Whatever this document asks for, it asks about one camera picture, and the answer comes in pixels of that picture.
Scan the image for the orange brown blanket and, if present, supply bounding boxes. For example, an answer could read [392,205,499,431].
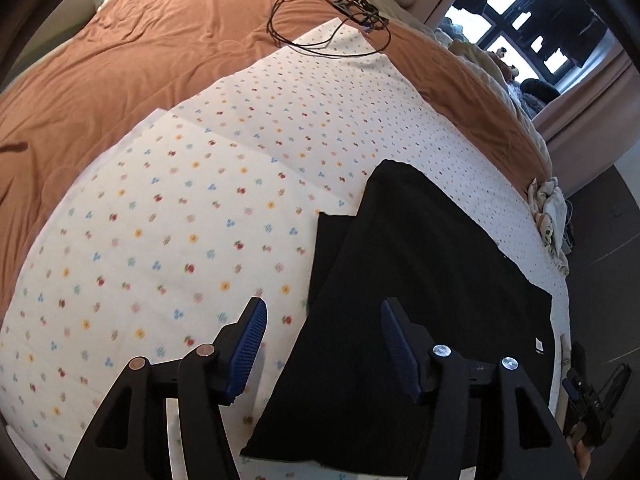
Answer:
[1,0,552,304]

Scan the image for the black garment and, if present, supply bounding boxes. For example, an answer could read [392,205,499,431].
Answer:
[243,160,555,477]

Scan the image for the crumpled white patterned cloth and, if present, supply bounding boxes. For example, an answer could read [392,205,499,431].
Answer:
[527,177,570,276]

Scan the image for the small black electronic device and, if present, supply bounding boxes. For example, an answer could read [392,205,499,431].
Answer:
[331,0,388,30]

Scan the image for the white dotted bed sheet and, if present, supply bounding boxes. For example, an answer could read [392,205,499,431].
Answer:
[1,21,570,473]

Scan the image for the cream padded headboard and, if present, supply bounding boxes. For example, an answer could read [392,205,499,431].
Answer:
[9,0,103,78]

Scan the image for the beige crumpled duvet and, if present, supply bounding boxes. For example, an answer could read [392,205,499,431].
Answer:
[369,0,544,145]

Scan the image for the brown plush toy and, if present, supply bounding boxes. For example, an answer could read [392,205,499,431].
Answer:
[487,48,514,82]

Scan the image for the black thin cable loop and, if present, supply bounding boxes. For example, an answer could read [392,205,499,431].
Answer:
[266,0,393,59]

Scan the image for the dark hanging clothes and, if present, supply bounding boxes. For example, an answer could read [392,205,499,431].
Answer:
[451,0,608,84]

